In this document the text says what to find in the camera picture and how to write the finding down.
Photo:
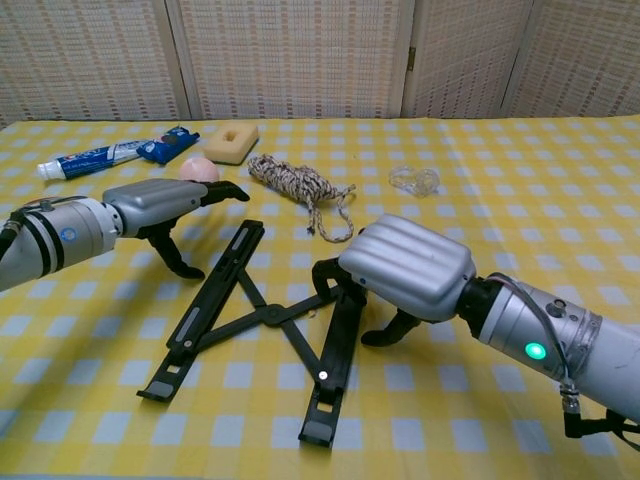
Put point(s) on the brass screen hinge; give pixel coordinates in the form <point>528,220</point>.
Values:
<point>412,57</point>

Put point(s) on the blue cookie packet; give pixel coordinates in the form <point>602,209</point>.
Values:
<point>167,145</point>

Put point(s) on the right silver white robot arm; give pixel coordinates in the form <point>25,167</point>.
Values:
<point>600,350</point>

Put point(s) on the woven bamboo screen panel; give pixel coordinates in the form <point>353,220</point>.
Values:
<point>585,60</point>
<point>75,60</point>
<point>290,60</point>
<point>460,60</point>

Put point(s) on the yellow white checkered tablecloth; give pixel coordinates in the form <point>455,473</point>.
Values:
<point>450,400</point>

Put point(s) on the white blue toothpaste tube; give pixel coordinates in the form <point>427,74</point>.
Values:
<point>90,160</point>

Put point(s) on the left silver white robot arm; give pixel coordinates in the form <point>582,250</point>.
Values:
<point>50,245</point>

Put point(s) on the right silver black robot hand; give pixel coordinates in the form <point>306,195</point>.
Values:
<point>410,270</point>

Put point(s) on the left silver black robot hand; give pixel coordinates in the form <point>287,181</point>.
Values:
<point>150,205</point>

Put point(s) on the black folding laptop stand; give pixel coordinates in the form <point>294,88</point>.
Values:
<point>272,315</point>

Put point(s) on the yellow sponge with hole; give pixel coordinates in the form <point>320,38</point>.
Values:
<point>225,152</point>

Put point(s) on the clear plastic clip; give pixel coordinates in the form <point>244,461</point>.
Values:
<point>425,182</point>

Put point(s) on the pink ball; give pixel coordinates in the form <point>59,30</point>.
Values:
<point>200,169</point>

